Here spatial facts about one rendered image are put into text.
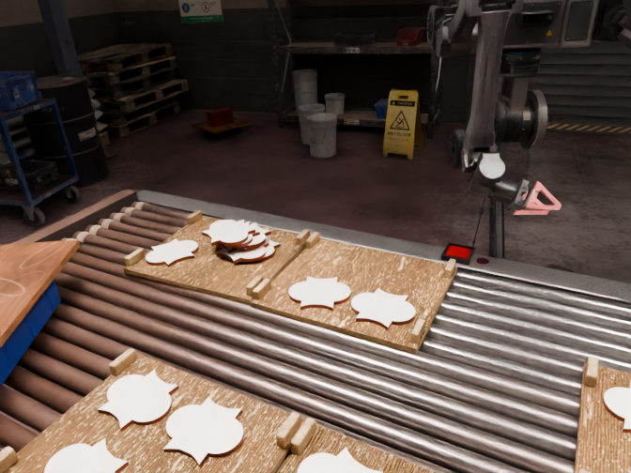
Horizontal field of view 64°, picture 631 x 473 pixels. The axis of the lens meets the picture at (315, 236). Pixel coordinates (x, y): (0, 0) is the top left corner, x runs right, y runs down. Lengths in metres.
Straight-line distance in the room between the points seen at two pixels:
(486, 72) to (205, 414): 0.92
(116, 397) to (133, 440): 0.11
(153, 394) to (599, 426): 0.78
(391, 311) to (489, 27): 0.64
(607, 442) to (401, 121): 4.07
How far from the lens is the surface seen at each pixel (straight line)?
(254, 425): 0.94
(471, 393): 1.02
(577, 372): 1.13
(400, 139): 4.82
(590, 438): 0.98
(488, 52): 1.22
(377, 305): 1.16
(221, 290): 1.28
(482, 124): 1.28
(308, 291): 1.21
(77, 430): 1.04
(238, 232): 1.39
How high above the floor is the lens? 1.63
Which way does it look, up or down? 28 degrees down
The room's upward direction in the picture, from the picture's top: 3 degrees counter-clockwise
